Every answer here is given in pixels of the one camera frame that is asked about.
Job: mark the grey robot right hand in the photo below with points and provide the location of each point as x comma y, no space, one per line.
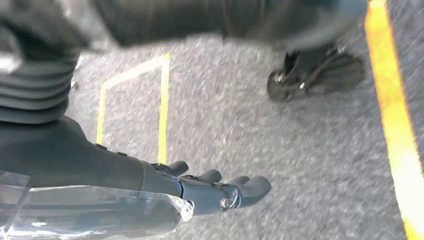
82,172

